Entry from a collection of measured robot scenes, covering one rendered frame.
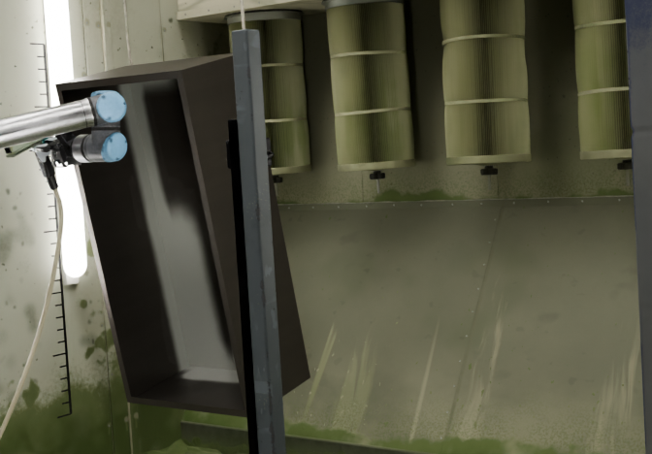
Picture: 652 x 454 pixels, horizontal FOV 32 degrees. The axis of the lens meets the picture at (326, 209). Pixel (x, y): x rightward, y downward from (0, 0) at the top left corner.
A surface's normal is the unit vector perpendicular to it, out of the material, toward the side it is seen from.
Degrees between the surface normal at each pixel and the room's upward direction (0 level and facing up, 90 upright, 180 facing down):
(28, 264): 90
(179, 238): 102
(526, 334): 57
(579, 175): 90
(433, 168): 90
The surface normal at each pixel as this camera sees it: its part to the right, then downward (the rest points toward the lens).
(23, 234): 0.80, -0.02
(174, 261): -0.57, 0.28
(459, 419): -0.54, -0.48
